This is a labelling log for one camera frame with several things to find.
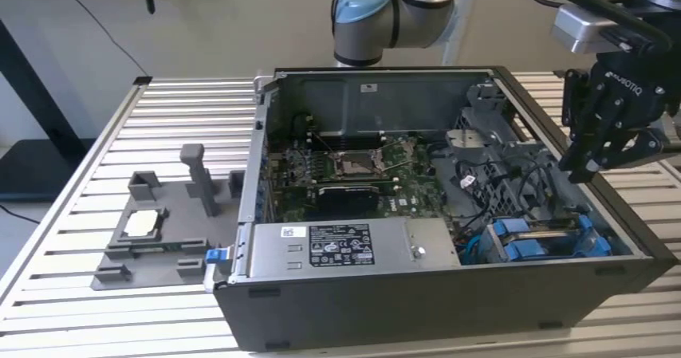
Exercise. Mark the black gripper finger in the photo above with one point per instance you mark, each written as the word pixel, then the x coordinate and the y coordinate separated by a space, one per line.
pixel 587 154
pixel 638 146

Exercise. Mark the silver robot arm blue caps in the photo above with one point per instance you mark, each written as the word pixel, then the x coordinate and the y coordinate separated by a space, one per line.
pixel 367 35

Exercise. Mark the grey disk bay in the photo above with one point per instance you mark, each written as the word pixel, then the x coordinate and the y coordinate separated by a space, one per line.
pixel 495 243

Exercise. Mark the green motherboard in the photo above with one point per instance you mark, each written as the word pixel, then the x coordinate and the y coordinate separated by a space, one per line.
pixel 415 190

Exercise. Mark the metal locking lever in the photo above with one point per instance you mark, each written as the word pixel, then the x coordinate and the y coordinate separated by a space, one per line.
pixel 406 156

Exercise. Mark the silver power supply unit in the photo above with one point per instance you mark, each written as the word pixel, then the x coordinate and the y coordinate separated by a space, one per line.
pixel 425 234

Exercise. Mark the CPU socket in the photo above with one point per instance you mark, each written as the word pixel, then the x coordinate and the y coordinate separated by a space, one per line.
pixel 351 164

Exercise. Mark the black graphics card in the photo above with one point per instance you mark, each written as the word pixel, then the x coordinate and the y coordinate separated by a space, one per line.
pixel 346 202

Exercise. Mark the black open PC case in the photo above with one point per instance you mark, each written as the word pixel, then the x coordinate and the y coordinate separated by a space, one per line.
pixel 372 314

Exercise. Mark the blue case latch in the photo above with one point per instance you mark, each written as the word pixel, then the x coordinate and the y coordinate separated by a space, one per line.
pixel 214 256

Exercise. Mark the silver CPU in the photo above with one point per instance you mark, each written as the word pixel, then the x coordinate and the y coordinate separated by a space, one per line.
pixel 140 222

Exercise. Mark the black table corner cap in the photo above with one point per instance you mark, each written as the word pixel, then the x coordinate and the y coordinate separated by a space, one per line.
pixel 143 80

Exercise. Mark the grey parts rack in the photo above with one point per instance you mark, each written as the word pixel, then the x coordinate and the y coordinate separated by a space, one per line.
pixel 143 272

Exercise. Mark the black monitor stand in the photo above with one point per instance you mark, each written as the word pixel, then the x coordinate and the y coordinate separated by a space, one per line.
pixel 32 166

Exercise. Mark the black wrist camera mount plate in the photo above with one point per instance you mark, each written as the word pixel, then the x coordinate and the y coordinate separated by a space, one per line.
pixel 575 95

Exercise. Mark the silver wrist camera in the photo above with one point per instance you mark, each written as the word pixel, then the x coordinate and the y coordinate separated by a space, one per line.
pixel 579 27

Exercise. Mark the silver metal bracket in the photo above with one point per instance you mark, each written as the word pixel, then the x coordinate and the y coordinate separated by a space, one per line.
pixel 465 138

